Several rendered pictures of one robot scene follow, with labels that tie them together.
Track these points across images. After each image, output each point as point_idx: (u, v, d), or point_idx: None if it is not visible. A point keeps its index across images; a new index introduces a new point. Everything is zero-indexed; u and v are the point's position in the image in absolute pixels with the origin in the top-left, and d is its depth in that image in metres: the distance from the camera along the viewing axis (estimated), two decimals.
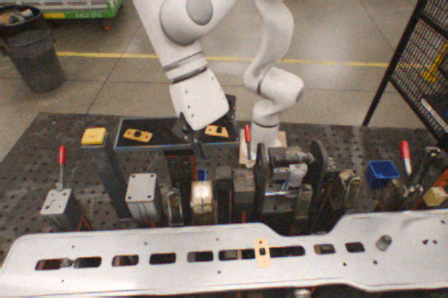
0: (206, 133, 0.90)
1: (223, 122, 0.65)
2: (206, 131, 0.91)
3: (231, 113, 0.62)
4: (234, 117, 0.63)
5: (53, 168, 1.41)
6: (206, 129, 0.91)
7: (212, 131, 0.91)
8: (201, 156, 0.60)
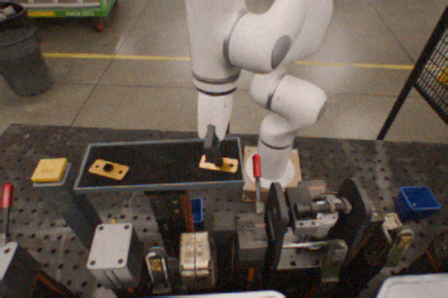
0: (201, 166, 0.67)
1: None
2: (201, 163, 0.67)
3: None
4: None
5: (20, 194, 1.17)
6: (201, 160, 0.68)
7: (209, 164, 0.67)
8: (214, 161, 0.59)
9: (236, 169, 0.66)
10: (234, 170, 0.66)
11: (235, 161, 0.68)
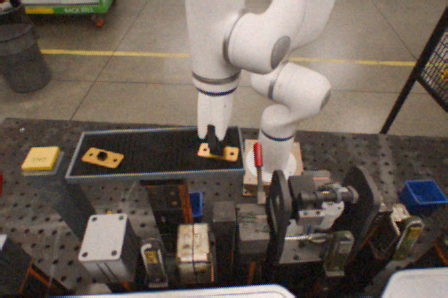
0: (199, 155, 0.64)
1: None
2: (199, 152, 0.64)
3: None
4: (226, 130, 0.62)
5: (14, 188, 1.14)
6: (200, 148, 0.65)
7: (208, 152, 0.64)
8: (217, 153, 0.62)
9: (236, 157, 0.63)
10: (234, 158, 0.63)
11: (235, 149, 0.65)
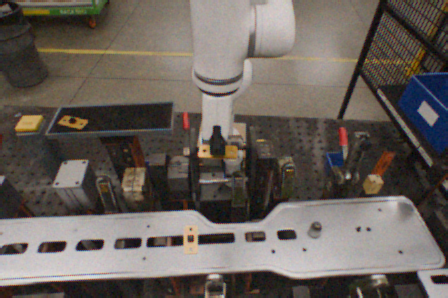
0: (200, 156, 0.63)
1: None
2: (199, 153, 0.64)
3: None
4: None
5: (11, 160, 1.40)
6: (199, 150, 0.64)
7: (208, 153, 0.64)
8: (218, 153, 0.62)
9: (237, 155, 0.64)
10: (235, 156, 0.63)
11: (234, 147, 0.65)
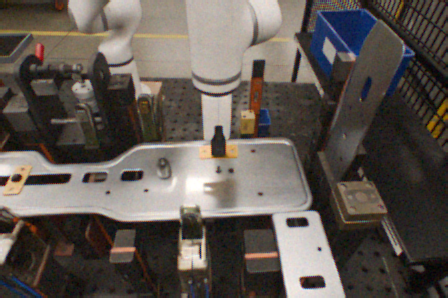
0: (201, 158, 0.63)
1: None
2: (200, 155, 0.63)
3: None
4: None
5: None
6: (199, 152, 0.64)
7: (209, 154, 0.64)
8: (219, 153, 0.62)
9: (237, 153, 0.64)
10: (236, 155, 0.64)
11: (234, 146, 0.65)
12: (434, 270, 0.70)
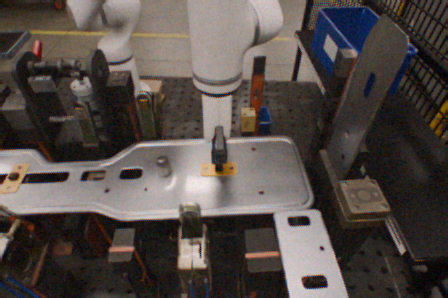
0: (202, 175, 0.67)
1: None
2: (201, 172, 0.67)
3: None
4: None
5: None
6: (200, 169, 0.68)
7: (209, 171, 0.68)
8: (220, 162, 0.59)
9: (237, 170, 0.68)
10: (235, 172, 0.67)
11: (233, 163, 0.69)
12: (437, 270, 0.69)
